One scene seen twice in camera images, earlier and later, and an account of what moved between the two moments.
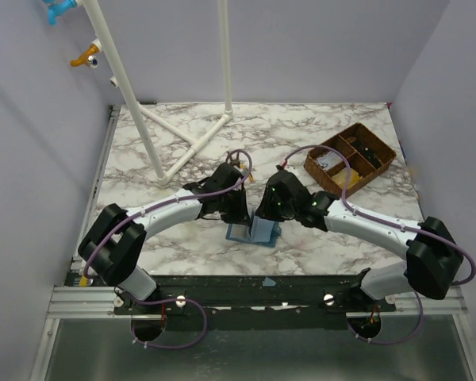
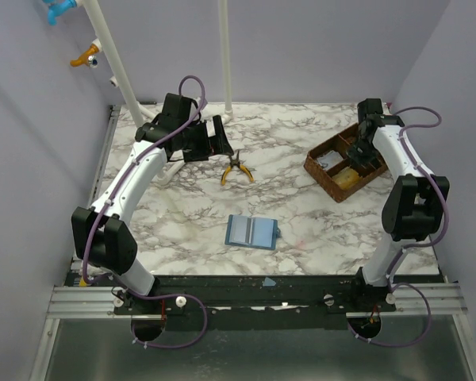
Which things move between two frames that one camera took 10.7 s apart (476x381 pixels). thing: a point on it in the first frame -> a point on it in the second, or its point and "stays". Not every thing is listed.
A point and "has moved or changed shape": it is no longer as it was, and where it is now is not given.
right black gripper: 270,209 -> 362,148
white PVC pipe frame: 137,112 stays
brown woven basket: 366,155 stays
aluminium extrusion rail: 99,302 stays
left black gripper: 242,215 -> 216,144
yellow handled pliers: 236,162 stays
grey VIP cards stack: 328,159 stays
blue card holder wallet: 261,231 has moved or changed shape
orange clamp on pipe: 87,58 stays
